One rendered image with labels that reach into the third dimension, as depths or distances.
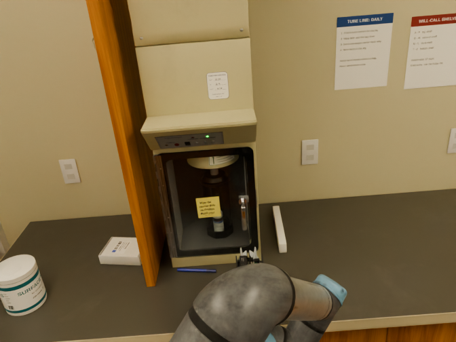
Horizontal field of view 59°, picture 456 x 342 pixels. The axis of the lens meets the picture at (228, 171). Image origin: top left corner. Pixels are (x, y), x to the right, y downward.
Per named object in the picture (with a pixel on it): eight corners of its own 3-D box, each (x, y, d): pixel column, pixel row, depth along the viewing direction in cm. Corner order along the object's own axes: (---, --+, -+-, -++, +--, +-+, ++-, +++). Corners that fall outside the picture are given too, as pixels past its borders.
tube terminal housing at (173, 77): (178, 228, 168) (148, 35, 134) (256, 222, 167) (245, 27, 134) (172, 267, 145) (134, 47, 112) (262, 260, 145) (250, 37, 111)
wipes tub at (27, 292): (16, 290, 141) (3, 255, 135) (53, 287, 141) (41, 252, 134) (-2, 318, 129) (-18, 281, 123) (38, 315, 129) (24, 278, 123)
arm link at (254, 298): (219, 231, 57) (317, 269, 98) (178, 298, 57) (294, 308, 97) (283, 278, 51) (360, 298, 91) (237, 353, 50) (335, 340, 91)
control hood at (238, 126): (151, 147, 125) (146, 117, 120) (256, 139, 124) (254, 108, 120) (145, 163, 114) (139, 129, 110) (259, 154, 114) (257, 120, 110)
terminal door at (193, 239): (172, 256, 143) (155, 153, 125) (258, 250, 142) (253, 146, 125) (172, 258, 142) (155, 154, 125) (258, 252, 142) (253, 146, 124)
